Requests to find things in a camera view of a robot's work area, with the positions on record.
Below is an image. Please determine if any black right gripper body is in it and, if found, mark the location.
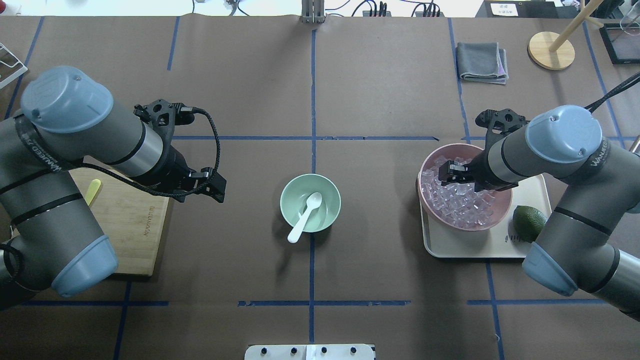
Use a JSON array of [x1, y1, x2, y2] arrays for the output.
[[439, 158, 489, 192]]

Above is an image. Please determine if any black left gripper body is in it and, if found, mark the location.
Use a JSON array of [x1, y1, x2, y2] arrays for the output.
[[165, 161, 227, 203]]

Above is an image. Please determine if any white plastic spoon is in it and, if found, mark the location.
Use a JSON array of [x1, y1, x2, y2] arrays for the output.
[[286, 192, 323, 244]]

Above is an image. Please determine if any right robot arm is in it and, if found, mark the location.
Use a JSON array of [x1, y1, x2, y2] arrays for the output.
[[438, 105, 640, 321]]

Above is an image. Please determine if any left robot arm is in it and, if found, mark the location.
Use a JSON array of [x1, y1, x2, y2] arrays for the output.
[[0, 66, 227, 310]]

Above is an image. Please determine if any pink bowl of ice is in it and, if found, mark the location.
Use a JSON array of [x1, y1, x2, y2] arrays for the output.
[[417, 143, 513, 231]]

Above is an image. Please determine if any green bowl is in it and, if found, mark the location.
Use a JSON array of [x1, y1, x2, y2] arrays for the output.
[[279, 173, 342, 234]]

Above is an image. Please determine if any wooden cutting board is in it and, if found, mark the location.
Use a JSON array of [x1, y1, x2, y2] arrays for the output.
[[70, 168, 173, 277]]

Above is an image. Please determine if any green lime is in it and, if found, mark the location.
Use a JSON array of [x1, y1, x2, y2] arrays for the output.
[[512, 205, 548, 244]]

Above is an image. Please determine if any beige tray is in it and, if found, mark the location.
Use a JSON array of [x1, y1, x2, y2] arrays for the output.
[[420, 174, 553, 259]]

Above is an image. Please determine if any yellow plastic knife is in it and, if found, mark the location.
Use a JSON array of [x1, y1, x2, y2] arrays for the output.
[[84, 178, 103, 207]]

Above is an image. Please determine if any folded grey cloth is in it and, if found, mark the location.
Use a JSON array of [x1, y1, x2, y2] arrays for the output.
[[455, 42, 509, 85]]

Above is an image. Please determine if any wooden mug tree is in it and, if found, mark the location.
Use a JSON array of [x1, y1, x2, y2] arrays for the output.
[[526, 0, 603, 71]]

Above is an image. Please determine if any mirror tray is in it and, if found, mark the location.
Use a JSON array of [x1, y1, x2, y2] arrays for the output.
[[599, 22, 640, 65]]

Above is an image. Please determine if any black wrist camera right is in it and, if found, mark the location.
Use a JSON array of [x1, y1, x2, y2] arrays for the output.
[[475, 108, 529, 144]]

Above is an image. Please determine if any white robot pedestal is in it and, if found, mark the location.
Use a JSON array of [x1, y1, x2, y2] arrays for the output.
[[244, 343, 377, 360]]

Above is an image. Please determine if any aluminium frame post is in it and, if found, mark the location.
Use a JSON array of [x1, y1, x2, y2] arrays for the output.
[[300, 0, 326, 24]]

